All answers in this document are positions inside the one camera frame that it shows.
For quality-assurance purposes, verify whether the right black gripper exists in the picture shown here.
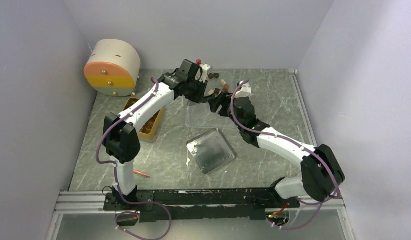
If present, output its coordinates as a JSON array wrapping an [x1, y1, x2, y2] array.
[[208, 90, 244, 130]]

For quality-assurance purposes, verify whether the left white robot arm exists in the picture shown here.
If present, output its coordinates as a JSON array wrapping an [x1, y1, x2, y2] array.
[[97, 59, 208, 210]]

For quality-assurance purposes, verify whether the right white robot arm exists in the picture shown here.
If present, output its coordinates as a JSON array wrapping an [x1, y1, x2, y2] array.
[[204, 93, 345, 208]]

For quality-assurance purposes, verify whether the gold chocolate box tray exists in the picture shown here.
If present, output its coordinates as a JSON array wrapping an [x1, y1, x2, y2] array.
[[138, 108, 165, 141]]

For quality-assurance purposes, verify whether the clear plastic tray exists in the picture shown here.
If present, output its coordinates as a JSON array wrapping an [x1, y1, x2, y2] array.
[[183, 69, 237, 129]]

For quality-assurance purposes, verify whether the square silver metal lid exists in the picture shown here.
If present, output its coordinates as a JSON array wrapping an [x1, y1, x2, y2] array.
[[186, 129, 237, 175]]

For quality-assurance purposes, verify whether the round pastel drawer box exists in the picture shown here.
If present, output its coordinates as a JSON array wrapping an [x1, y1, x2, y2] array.
[[83, 39, 141, 97]]

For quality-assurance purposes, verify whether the red pen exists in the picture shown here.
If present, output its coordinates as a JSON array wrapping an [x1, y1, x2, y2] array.
[[133, 170, 150, 178]]

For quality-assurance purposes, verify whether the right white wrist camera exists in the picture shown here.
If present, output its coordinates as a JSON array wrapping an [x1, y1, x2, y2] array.
[[234, 82, 252, 99]]

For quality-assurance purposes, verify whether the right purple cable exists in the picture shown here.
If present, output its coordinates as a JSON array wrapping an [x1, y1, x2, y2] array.
[[229, 79, 342, 231]]

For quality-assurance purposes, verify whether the purple cable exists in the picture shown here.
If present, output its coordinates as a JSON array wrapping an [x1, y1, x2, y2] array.
[[229, 79, 342, 231], [95, 77, 173, 240]]

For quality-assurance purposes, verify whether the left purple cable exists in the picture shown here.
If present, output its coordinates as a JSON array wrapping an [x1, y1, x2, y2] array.
[[95, 77, 173, 240]]

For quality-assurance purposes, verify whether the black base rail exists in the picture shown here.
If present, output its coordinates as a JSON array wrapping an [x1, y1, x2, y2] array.
[[103, 187, 300, 223]]

